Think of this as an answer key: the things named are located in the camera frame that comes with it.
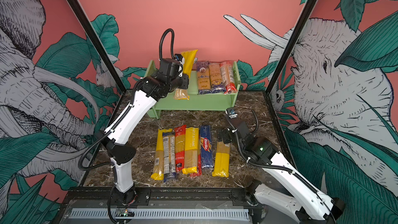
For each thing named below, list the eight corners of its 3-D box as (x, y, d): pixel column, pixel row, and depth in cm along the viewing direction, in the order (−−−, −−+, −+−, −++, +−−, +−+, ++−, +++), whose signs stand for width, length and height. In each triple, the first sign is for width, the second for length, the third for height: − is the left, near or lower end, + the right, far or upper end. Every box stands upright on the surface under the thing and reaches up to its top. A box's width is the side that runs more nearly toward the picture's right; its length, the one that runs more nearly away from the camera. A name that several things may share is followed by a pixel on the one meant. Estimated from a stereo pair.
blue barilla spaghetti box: (199, 168, 85) (199, 166, 82) (200, 127, 101) (200, 124, 98) (212, 168, 85) (213, 166, 82) (211, 127, 102) (211, 124, 99)
